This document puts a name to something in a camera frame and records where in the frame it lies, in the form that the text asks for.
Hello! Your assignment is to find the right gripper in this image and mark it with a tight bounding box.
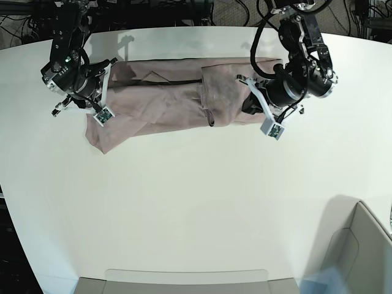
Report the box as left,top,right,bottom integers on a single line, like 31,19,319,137
51,58,118,116

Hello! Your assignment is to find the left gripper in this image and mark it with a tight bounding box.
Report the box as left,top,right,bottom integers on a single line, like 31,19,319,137
236,77,305,124

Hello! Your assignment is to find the pink T-shirt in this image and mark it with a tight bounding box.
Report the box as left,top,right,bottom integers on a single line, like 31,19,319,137
86,58,265,154

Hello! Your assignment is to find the grey bin right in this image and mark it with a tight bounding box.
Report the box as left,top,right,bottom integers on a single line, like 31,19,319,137
321,202,391,293

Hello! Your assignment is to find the grey bin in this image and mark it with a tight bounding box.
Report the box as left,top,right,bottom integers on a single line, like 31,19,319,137
74,269,300,293
321,202,391,293

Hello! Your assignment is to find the grey bin front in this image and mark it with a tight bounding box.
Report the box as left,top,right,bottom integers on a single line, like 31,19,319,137
74,269,300,293

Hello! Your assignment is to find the blue cloth in bin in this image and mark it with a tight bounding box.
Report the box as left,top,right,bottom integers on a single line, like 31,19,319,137
299,266,350,294

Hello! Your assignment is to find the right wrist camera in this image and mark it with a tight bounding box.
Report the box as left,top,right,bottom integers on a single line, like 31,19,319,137
93,106,115,127

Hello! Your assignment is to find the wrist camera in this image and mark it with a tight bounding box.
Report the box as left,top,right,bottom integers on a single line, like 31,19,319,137
260,118,285,140
93,106,115,127

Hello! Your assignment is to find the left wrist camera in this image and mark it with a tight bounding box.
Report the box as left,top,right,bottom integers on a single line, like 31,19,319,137
260,118,285,140

